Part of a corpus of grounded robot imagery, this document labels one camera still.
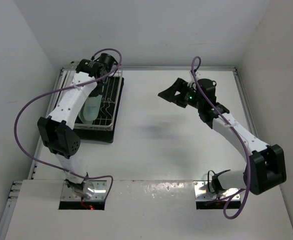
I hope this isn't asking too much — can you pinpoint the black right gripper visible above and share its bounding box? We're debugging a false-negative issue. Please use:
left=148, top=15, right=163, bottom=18
left=158, top=78, right=203, bottom=110

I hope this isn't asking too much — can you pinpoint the light green plate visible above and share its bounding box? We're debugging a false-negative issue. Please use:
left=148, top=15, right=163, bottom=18
left=78, top=86, right=104, bottom=125

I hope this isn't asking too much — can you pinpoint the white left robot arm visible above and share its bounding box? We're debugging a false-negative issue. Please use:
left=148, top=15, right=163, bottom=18
left=37, top=53, right=117, bottom=196

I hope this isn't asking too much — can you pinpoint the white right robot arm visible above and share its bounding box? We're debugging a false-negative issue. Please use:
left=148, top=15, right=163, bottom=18
left=158, top=78, right=287, bottom=195

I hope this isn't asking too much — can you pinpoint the black drain tray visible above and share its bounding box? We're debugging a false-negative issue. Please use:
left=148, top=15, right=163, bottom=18
left=73, top=76, right=124, bottom=144

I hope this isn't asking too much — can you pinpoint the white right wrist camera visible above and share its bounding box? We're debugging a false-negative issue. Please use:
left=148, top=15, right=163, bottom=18
left=189, top=70, right=202, bottom=81

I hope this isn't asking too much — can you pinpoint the white wire dish rack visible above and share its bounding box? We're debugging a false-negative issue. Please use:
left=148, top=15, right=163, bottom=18
left=43, top=54, right=124, bottom=131

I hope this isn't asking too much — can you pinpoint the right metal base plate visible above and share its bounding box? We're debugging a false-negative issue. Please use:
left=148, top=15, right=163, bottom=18
left=193, top=180, right=239, bottom=203

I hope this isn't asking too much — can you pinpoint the metal base plate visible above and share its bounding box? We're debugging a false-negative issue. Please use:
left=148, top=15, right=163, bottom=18
left=193, top=180, right=239, bottom=203
left=60, top=180, right=107, bottom=202

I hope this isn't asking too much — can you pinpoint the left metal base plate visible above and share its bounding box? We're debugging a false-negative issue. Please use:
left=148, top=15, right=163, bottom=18
left=60, top=180, right=107, bottom=202

